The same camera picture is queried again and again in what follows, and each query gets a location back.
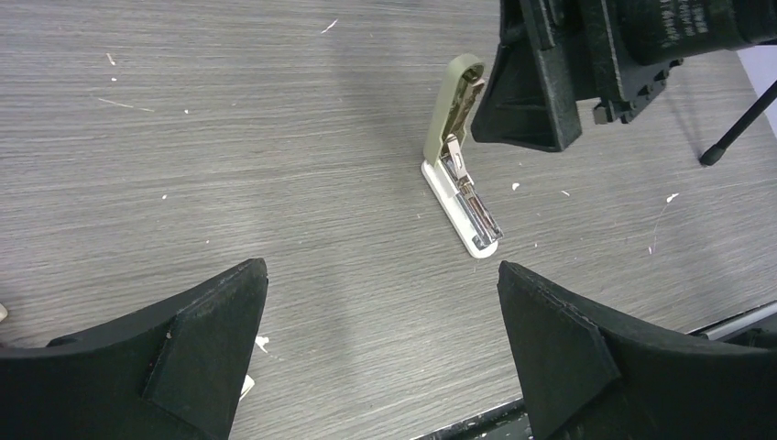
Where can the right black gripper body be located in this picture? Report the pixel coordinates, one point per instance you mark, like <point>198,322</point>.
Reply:
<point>621,52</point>

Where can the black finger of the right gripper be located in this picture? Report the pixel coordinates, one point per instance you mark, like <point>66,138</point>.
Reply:
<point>529,101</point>

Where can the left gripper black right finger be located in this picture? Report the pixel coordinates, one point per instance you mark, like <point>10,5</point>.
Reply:
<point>588,371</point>

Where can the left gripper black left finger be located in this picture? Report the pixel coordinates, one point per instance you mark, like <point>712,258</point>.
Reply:
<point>172,370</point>

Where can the white staples box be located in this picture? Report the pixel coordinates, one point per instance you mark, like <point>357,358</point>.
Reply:
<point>247,386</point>

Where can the olive green white stapler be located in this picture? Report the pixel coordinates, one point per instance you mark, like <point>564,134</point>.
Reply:
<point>443,165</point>

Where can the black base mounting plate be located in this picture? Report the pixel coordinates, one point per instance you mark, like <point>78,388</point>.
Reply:
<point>508,421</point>

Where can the black music stand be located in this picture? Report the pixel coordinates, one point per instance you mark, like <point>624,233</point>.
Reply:
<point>711,156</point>

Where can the aluminium frame rail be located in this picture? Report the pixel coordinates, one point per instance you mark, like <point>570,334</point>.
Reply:
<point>736,324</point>

